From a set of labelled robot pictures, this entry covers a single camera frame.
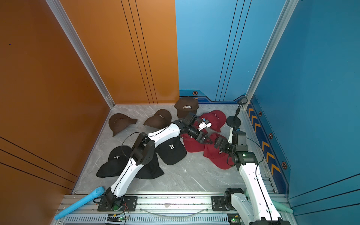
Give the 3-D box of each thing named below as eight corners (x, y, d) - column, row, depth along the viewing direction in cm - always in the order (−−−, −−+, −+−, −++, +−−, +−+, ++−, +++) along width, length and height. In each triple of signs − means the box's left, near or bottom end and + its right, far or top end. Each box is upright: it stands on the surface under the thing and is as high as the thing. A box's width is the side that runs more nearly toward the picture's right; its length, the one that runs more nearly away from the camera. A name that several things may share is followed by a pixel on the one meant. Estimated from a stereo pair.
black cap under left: (103, 180, 84) (94, 175, 76) (114, 148, 97) (108, 141, 89) (124, 180, 84) (117, 174, 76) (132, 148, 97) (127, 141, 89)
